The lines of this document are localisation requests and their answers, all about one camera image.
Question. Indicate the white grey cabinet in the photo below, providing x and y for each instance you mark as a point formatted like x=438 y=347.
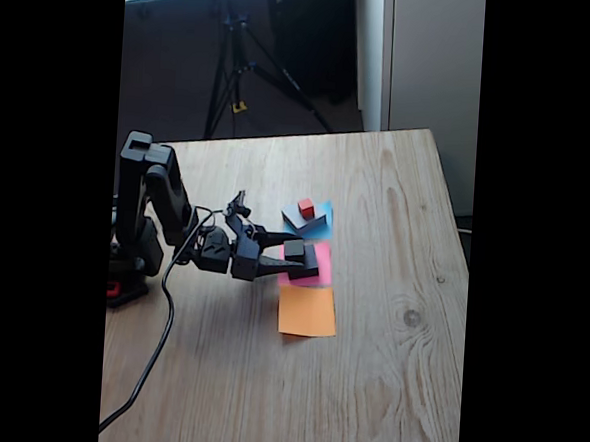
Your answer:
x=435 y=64

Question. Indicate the pink paper sheet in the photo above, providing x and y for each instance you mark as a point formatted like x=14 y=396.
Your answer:
x=325 y=263

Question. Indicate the large grey square block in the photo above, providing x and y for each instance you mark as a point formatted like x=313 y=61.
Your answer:
x=295 y=218

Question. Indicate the small dark grey cube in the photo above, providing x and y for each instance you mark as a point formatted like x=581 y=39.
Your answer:
x=294 y=250

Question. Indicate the red black table clamp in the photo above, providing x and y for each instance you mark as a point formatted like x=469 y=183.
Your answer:
x=113 y=288

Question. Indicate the small red cube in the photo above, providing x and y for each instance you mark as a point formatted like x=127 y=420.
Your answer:
x=306 y=207

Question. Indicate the yellow tag on tripod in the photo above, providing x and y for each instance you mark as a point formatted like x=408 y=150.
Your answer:
x=239 y=107

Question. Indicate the orange paper sheet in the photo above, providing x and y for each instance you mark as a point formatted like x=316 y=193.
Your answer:
x=307 y=312

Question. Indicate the medium black square block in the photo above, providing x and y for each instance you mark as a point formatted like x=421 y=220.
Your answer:
x=312 y=267

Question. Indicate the blue paper sheet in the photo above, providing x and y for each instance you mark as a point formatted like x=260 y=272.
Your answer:
x=329 y=210

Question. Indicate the black tripod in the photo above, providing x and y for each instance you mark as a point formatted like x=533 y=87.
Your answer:
x=232 y=67

